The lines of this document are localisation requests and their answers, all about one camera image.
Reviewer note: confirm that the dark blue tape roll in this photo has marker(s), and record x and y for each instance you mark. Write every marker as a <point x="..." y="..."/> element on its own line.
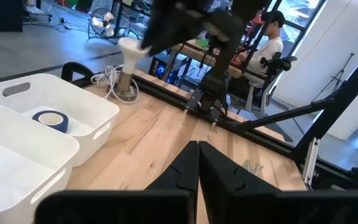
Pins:
<point x="61" y="126"/>

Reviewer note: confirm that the white plastic storage bin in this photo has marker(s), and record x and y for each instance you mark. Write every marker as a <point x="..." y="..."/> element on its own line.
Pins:
<point x="17" y="149"/>
<point x="82" y="102"/>

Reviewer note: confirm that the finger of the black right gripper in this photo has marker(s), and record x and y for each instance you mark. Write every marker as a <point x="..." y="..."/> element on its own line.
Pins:
<point x="172" y="34"/>
<point x="157" y="28"/>

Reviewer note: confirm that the black tripod stand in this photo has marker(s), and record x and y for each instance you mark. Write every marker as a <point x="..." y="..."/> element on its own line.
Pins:
<point x="337" y="76"/>

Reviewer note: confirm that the wooden background desk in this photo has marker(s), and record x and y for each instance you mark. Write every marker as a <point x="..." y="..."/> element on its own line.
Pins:
<point x="194" y="53"/>

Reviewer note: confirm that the metal floor fan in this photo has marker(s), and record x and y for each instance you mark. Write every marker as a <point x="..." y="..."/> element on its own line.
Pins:
<point x="101" y="23"/>

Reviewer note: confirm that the desktop computer blue light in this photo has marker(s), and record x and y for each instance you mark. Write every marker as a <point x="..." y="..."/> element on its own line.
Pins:
<point x="160" y="70"/>

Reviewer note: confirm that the black camera on gimbal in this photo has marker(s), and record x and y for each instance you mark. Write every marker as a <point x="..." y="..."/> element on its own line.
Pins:
<point x="277" y="63"/>

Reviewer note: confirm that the clear glass cup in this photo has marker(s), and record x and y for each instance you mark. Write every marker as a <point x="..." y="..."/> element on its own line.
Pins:
<point x="130" y="53"/>

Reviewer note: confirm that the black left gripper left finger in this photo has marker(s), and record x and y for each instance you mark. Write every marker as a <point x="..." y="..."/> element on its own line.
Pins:
<point x="182" y="174"/>

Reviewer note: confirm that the white office chair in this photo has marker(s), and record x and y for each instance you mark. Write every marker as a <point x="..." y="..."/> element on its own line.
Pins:
<point x="250" y="98"/>

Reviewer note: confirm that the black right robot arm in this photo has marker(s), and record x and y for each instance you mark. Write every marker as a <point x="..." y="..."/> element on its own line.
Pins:
<point x="216" y="77"/>

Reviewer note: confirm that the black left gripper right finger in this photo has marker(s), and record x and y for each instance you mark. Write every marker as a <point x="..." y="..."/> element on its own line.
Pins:
<point x="219" y="174"/>

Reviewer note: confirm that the person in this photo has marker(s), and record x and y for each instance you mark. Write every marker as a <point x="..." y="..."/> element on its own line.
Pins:
<point x="267" y="51"/>

